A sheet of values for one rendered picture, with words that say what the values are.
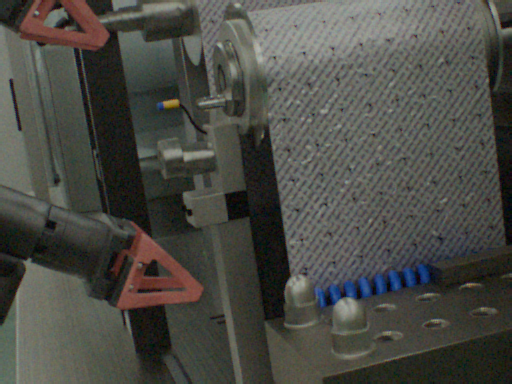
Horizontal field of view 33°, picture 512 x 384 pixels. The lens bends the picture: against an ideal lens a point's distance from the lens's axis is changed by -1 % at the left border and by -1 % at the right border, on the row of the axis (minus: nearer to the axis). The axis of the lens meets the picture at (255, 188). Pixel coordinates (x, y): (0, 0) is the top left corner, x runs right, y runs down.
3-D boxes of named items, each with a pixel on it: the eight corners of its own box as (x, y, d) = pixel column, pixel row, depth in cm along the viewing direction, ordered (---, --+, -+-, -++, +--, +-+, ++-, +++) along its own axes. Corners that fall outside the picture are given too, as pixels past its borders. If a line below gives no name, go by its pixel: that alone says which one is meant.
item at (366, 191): (295, 309, 85) (268, 123, 82) (504, 259, 91) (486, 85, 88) (297, 310, 85) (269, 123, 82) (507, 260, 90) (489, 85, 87)
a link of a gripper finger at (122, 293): (192, 334, 77) (93, 301, 75) (177, 315, 84) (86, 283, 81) (220, 264, 77) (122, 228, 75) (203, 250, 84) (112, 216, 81)
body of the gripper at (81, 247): (107, 304, 75) (26, 276, 73) (96, 279, 85) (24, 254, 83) (135, 235, 75) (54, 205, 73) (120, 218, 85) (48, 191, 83)
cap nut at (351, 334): (324, 349, 70) (317, 297, 70) (366, 339, 71) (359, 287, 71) (340, 363, 67) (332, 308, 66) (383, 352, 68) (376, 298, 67)
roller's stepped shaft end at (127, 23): (94, 37, 109) (90, 12, 108) (141, 30, 110) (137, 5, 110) (97, 36, 106) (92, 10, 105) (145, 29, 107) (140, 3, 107)
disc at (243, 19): (234, 144, 95) (213, 9, 93) (239, 143, 95) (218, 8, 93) (272, 155, 81) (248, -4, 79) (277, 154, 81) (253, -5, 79)
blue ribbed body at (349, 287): (308, 320, 85) (303, 286, 85) (500, 273, 90) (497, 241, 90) (320, 329, 82) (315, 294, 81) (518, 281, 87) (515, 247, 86)
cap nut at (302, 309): (279, 321, 79) (272, 274, 79) (316, 312, 80) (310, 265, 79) (291, 332, 76) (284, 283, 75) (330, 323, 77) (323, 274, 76)
